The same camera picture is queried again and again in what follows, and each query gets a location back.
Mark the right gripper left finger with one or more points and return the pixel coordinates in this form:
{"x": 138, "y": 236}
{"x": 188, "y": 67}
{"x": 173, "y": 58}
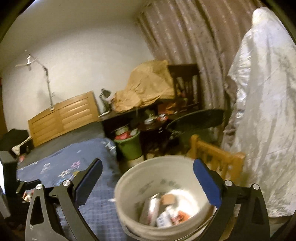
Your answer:
{"x": 42, "y": 220}

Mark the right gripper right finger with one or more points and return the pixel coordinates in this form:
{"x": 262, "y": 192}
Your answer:
{"x": 252, "y": 222}

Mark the beige sponge block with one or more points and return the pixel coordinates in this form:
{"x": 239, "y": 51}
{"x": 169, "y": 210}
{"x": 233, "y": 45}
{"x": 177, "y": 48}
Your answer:
{"x": 168, "y": 199}

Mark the white knotted plastic bag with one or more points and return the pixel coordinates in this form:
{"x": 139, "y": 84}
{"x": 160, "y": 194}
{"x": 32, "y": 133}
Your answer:
{"x": 185, "y": 202}

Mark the green trash bin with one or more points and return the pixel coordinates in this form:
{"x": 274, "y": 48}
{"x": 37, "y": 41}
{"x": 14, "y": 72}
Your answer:
{"x": 130, "y": 147}

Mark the light wooden chair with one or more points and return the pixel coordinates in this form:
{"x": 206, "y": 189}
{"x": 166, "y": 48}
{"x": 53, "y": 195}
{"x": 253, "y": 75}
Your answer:
{"x": 228, "y": 165}

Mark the black clothes pile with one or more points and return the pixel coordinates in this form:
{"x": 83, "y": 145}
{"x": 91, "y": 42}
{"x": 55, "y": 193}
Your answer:
{"x": 13, "y": 138}

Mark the large silver white cover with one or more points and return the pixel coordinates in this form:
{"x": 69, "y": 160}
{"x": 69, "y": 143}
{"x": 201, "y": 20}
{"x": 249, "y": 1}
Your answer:
{"x": 264, "y": 72}

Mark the white plastic bucket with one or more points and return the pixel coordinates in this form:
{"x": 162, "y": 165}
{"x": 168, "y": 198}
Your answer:
{"x": 161, "y": 175}

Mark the black wicker chair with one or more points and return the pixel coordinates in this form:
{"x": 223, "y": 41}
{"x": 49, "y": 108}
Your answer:
{"x": 205, "y": 123}

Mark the wooden headboard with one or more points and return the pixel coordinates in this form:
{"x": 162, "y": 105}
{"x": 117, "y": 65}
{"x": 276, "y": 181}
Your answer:
{"x": 65, "y": 117}

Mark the dark bedside desk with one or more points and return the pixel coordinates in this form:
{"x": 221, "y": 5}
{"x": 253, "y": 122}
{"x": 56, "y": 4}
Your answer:
{"x": 152, "y": 122}

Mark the black desk lamp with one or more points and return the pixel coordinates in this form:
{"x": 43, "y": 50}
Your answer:
{"x": 104, "y": 95}

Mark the dark wooden chair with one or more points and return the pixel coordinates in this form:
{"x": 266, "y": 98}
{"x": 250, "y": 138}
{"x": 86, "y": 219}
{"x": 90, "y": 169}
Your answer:
{"x": 187, "y": 86}

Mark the orange cloth cover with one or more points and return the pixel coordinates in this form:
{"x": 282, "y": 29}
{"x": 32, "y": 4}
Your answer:
{"x": 147, "y": 83}

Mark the patterned curtain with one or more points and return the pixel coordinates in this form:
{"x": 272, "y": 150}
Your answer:
{"x": 205, "y": 33}

